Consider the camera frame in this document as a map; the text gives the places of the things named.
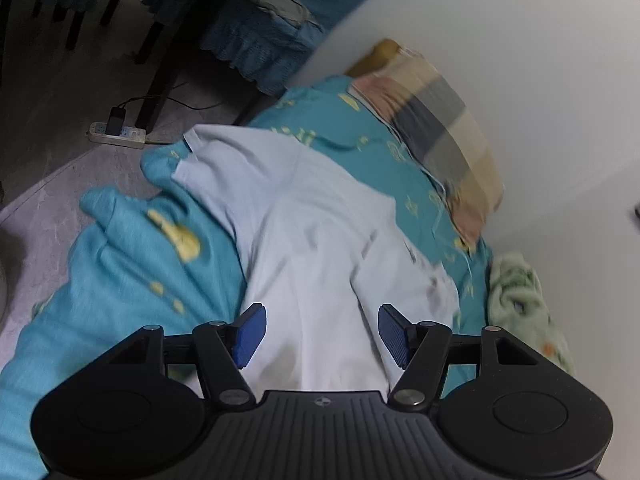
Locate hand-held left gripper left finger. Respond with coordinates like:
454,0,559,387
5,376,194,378
107,302,268,406

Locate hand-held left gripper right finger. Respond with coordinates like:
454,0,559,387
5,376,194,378
378,303,542,407

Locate white shirt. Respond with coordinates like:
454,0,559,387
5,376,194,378
171,124,461,394

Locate teal printed bed sheet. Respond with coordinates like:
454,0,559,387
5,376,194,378
0,74,493,480

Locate green fleece blanket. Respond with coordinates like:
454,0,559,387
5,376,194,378
487,252,576,373

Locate plaid pillow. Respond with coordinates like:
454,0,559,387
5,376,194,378
347,38,506,253

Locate white power strip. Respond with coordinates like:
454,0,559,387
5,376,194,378
88,121,147,149

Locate black table leg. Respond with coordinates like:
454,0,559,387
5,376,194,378
134,0,251,131

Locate grey cloth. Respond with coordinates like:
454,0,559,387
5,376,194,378
235,0,321,31

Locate black cable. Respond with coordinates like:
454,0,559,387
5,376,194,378
118,81,273,116

